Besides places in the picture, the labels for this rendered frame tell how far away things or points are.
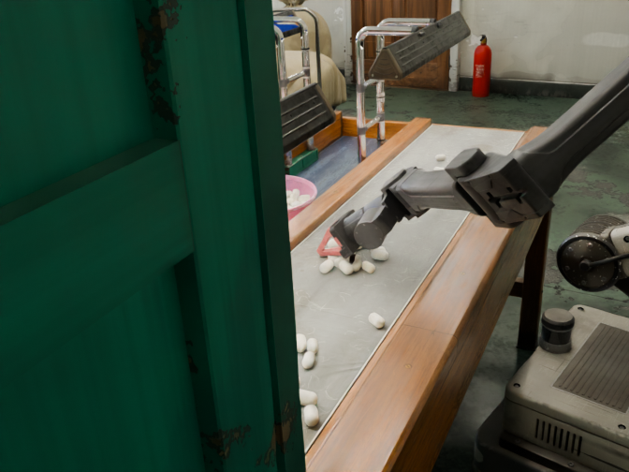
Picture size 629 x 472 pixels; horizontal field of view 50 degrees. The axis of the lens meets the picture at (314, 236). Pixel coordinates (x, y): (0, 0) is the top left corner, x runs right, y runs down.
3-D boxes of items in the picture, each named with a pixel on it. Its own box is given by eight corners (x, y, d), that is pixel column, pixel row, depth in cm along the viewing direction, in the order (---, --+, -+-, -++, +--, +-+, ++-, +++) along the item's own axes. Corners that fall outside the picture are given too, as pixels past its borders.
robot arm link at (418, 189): (542, 202, 86) (488, 140, 85) (511, 233, 86) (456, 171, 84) (435, 200, 129) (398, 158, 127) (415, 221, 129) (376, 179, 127)
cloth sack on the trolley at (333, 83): (354, 102, 467) (352, 47, 451) (301, 132, 409) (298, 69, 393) (284, 96, 492) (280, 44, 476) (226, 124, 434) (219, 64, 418)
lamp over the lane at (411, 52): (470, 36, 202) (472, 10, 199) (401, 81, 152) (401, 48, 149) (445, 35, 206) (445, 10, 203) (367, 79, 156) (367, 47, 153)
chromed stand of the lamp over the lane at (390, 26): (439, 172, 202) (444, 17, 183) (417, 196, 186) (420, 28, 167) (379, 166, 210) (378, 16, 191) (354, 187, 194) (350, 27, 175)
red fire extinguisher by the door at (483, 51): (491, 93, 559) (496, 31, 538) (486, 98, 545) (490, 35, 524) (475, 92, 566) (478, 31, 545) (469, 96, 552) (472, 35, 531)
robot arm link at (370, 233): (436, 199, 126) (405, 166, 125) (423, 228, 117) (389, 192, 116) (391, 231, 133) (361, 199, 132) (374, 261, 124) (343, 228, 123)
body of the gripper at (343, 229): (326, 231, 131) (353, 213, 126) (346, 213, 139) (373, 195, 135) (345, 258, 131) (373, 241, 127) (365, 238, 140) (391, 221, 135)
